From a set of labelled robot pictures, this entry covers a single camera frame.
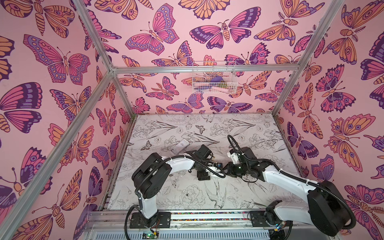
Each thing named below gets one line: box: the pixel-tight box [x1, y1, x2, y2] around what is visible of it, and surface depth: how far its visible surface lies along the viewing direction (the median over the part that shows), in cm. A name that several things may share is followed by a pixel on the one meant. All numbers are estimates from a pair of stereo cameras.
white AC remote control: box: [170, 138, 190, 155], surface depth 104 cm
